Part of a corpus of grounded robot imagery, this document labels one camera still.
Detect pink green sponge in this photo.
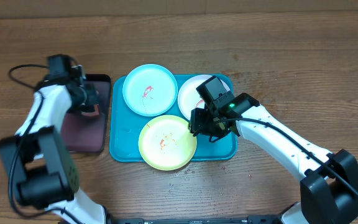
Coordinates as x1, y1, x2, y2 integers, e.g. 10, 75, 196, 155
81, 105, 100, 118

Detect yellow plate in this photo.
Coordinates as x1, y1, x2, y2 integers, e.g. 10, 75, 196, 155
138, 115, 198, 171

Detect teal plastic tray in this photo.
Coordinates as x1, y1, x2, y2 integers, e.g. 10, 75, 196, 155
109, 77, 237, 162

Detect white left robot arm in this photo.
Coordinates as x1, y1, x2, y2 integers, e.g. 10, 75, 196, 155
0, 80, 114, 223

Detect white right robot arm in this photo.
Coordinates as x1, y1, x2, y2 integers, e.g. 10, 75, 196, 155
189, 103, 358, 223

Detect black tray with pink water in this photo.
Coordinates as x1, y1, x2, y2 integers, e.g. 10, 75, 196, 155
60, 74, 111, 153

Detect white plate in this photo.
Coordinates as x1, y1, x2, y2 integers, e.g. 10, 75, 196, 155
177, 74, 231, 121

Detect light blue plate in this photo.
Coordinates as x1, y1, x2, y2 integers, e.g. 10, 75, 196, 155
122, 64, 178, 116

